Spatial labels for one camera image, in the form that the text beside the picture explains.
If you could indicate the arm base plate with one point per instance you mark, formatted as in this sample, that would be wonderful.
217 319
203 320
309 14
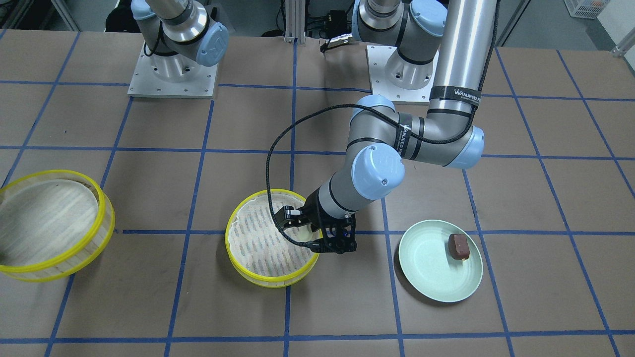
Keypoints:
396 79
173 77

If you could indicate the aluminium frame post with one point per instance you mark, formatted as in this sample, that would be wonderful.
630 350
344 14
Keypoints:
295 21

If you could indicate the pale green plate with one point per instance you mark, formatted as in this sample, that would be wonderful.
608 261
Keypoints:
428 265

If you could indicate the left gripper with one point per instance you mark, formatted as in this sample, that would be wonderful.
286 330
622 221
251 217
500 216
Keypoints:
314 207

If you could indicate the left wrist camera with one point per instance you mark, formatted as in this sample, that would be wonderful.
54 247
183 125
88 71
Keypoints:
343 235

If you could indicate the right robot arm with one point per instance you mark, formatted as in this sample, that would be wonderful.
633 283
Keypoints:
180 27

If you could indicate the brown bun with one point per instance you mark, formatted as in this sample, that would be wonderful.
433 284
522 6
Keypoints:
458 245

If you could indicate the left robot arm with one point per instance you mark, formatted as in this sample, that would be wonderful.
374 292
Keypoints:
463 33

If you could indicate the white steamed bun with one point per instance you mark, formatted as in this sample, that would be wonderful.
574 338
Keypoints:
302 234

